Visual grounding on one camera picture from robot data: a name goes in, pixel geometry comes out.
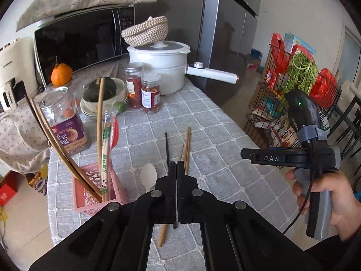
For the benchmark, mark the cream air fryer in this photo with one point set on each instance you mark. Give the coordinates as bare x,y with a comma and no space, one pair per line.
14,62

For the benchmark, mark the cream ceramic bowl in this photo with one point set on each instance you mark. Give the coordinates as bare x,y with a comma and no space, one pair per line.
91,106

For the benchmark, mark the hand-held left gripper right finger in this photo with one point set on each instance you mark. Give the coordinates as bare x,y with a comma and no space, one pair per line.
183,192

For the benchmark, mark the orange citrus fruit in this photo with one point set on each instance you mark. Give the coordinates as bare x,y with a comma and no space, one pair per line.
61,75

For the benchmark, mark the clear jar with purple label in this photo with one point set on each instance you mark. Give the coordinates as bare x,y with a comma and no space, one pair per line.
70,135

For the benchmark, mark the black chopstick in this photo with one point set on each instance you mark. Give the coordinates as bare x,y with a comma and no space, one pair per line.
167,152

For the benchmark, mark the white plastic spoon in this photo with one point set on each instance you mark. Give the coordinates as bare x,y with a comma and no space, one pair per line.
148,175

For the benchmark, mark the red plastic bag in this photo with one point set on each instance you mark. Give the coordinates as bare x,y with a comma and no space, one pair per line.
279,53
324,87

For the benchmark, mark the green lime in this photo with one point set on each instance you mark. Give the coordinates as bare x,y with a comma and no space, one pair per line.
120,107

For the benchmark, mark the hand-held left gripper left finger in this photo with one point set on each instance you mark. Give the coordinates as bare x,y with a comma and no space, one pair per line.
172,192

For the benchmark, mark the pink perforated utensil basket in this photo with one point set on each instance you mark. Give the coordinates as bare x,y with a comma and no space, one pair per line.
84,197

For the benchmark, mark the small jar of dried fruit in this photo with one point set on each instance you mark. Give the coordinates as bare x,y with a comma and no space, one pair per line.
151,96

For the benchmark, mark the red cardboard box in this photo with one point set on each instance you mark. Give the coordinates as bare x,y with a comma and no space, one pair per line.
7,194

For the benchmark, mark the person's right forearm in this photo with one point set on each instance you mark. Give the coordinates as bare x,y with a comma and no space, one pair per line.
332,254

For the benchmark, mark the colourful printed carton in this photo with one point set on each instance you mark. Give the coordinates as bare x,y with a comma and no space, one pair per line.
39,182

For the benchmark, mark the person's right hand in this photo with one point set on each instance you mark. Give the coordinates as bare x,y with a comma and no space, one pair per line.
342,203

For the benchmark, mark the bunch of green vegetables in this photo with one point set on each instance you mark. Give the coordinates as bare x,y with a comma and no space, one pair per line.
300,73

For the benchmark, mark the dark green pumpkin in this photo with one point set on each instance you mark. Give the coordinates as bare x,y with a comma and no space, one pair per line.
108,90

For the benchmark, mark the small jar of red berries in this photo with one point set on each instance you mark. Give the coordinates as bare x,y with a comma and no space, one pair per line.
134,87

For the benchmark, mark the blue and white box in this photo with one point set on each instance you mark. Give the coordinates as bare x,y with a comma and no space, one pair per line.
292,39

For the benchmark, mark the cream ceramic plate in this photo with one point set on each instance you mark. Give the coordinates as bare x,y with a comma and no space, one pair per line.
87,113

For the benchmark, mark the woven lidded basket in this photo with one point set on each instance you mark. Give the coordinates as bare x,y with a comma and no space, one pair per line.
146,32

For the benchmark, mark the black microwave oven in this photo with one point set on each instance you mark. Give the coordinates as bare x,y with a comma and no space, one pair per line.
81,42

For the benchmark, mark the paper-wrapped disposable chopsticks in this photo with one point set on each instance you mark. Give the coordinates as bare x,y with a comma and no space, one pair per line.
105,152

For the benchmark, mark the black chair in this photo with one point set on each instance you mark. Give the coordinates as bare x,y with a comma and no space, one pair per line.
348,118

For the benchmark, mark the red plastic spoon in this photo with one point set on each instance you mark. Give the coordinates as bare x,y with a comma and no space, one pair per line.
114,132

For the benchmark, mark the white electric pot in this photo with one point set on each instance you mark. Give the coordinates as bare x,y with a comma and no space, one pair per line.
158,65

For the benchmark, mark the grey refrigerator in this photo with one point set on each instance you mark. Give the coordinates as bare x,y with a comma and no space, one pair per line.
220,34

